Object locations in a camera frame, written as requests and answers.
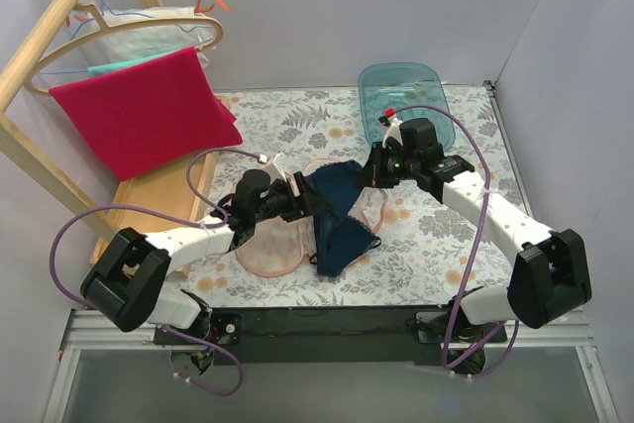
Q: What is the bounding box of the navy blue lace bra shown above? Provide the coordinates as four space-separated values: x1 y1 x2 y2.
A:
306 160 381 277

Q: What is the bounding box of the floral patterned table mat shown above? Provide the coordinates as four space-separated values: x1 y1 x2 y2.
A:
169 88 511 307

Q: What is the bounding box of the wooden clothes rack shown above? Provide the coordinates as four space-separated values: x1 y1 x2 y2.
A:
0 0 219 278

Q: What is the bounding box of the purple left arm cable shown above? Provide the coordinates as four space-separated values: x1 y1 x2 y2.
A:
49 148 271 397

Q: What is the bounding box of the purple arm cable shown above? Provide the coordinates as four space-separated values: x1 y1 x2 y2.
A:
49 148 271 397
395 104 521 380

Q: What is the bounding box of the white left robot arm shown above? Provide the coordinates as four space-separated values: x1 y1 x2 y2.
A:
80 169 331 344

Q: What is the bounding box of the magenta red towel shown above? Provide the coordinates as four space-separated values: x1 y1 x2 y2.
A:
50 48 243 181

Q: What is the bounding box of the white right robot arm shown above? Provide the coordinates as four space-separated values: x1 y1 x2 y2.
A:
358 113 592 342

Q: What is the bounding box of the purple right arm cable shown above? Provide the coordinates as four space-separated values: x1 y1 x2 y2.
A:
395 104 521 380

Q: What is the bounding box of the beige wooden hanger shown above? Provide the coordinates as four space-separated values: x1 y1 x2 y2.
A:
24 4 224 96

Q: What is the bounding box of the peach floral mesh laundry bag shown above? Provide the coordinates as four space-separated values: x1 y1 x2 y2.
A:
236 159 387 277

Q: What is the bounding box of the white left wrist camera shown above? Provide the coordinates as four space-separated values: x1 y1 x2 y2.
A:
263 152 291 183

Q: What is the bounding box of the teal folded cloth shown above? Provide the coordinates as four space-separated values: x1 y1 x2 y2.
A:
87 52 170 77

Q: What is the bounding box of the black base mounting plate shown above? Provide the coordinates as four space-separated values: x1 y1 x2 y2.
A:
153 307 509 368

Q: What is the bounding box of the clear teal plastic tub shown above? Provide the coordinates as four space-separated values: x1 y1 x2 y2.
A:
358 62 450 145

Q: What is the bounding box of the aluminium frame rail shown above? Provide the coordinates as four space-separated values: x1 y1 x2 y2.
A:
46 312 620 422

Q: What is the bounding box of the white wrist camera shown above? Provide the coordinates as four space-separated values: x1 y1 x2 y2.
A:
263 152 291 183
378 108 403 149

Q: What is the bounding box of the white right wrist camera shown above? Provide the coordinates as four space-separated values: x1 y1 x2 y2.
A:
378 108 403 149

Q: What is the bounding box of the blue wire hanger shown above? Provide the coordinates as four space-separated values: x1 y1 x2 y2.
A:
36 0 224 77

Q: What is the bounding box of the white cloth on hanger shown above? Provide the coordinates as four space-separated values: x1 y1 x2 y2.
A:
88 5 212 67

